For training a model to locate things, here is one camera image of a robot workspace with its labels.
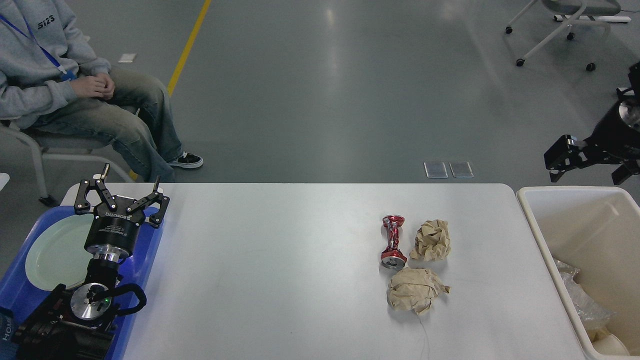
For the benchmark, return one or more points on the left floor outlet plate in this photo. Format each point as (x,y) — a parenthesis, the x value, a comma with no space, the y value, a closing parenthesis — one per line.
(435,170)

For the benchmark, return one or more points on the mint green plate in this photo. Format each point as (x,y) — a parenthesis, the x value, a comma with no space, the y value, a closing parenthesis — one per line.
(58,255)

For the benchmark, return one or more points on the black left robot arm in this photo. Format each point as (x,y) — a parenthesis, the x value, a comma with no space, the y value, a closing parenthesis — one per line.
(77,322)

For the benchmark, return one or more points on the crushed red soda can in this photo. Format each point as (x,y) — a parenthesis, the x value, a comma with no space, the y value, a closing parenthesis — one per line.
(392,258)

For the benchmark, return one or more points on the floor outlet plate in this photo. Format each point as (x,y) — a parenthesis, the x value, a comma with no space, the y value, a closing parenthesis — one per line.
(435,170)
(461,169)

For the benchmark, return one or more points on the beige plastic bin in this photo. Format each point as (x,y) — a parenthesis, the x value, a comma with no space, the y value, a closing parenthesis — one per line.
(595,229)

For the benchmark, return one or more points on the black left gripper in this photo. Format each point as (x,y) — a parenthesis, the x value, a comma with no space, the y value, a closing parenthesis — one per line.
(114,232)

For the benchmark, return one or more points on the seated person grey hoodie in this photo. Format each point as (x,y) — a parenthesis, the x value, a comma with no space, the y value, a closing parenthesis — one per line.
(53,81)

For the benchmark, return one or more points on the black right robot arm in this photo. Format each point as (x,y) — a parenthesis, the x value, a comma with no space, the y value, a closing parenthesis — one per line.
(594,154)

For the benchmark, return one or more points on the right floor outlet plate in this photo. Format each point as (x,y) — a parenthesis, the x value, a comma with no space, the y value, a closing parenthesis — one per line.
(461,169)

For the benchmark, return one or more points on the white chair of person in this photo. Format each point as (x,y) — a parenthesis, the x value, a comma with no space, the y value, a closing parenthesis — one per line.
(53,146)

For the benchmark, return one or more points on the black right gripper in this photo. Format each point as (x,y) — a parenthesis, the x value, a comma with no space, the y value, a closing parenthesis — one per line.
(617,133)

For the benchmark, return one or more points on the small brown paper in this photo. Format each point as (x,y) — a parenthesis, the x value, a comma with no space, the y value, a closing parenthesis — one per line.
(432,241)

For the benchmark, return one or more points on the white bowl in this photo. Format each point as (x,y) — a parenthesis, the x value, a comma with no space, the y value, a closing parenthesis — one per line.
(610,345)

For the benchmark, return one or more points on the white desk foot bar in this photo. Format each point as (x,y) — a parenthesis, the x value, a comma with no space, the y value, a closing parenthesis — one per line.
(606,19)

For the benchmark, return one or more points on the brown paper ball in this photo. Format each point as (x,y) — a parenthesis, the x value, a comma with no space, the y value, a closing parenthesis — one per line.
(415,289)

